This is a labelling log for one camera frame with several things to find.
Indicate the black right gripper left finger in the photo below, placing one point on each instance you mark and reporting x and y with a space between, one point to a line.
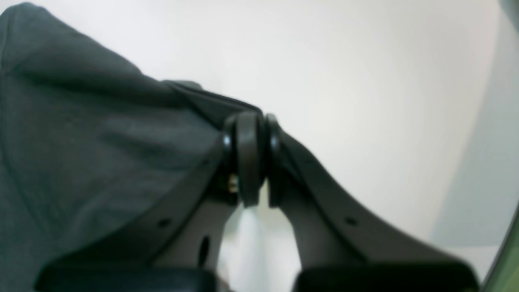
174 245

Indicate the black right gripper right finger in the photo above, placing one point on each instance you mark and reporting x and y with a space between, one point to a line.
344 247

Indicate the dark grey t-shirt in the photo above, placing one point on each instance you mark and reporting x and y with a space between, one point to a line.
88 141

